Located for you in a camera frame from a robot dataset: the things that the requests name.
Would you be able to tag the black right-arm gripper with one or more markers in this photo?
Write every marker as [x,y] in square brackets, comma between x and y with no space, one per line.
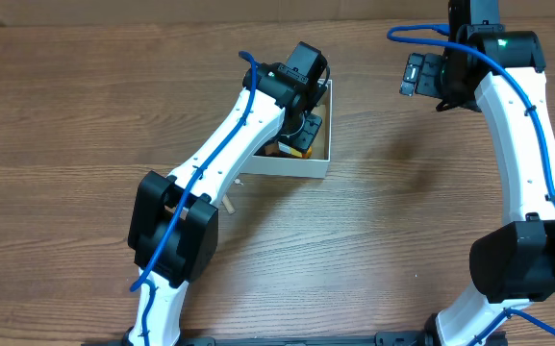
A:
[427,75]

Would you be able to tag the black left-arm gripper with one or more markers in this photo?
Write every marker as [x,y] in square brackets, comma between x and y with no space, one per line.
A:
[307,130]

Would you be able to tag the colourful two-by-two puzzle cube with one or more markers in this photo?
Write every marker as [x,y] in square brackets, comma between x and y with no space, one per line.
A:
[279,149]

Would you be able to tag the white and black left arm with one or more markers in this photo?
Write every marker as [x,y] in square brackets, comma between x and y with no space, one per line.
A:
[174,226]

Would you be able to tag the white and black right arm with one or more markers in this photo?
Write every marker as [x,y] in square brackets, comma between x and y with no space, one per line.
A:
[502,75]

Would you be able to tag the white open cardboard box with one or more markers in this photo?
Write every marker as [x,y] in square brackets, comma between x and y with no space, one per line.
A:
[316,166]

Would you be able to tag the white pellet drum toy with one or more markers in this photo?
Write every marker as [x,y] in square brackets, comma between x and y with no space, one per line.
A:
[226,202]

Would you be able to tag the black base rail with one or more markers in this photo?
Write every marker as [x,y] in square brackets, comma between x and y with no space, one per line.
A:
[379,339]

